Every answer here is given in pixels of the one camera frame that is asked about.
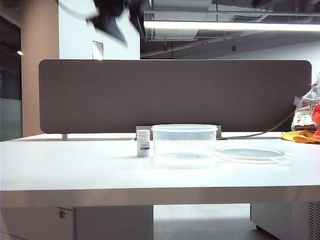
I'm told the white drawer cabinet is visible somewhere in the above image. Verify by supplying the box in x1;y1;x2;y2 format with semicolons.
0;206;154;240

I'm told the grey cable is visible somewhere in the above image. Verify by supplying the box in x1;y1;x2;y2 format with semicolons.
219;111;296;140

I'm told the clear printed snack bag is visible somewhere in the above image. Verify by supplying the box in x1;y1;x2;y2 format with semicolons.
290;72;320;132

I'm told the yellow cloth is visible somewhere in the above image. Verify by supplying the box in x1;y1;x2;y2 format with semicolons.
279;129;320;145

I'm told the white vented cabinet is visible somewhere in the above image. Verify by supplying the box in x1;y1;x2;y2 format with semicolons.
249;201;320;240

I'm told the round clear plastic lid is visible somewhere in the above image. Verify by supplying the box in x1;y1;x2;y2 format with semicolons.
214;146;293;165

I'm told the small white medicine bottle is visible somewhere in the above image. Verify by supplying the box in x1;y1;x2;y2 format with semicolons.
136;129;151;158

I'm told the long ceiling light strip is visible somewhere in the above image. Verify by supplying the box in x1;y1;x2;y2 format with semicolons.
143;21;320;32

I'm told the brown fabric desk divider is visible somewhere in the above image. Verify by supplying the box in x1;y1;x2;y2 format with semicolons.
38;59;313;135

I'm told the silver wall plate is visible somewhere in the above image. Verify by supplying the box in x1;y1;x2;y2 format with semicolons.
91;40;104;61

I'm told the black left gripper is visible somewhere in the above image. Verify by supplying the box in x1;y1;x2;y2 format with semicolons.
86;0;151;48

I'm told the red orange plastic object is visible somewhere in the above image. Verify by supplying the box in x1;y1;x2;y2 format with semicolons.
309;103;320;140

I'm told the ceiling air vent grille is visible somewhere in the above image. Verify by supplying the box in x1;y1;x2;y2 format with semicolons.
231;15;262;23

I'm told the round clear plastic box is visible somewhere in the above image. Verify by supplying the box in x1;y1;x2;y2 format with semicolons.
151;124;219;167

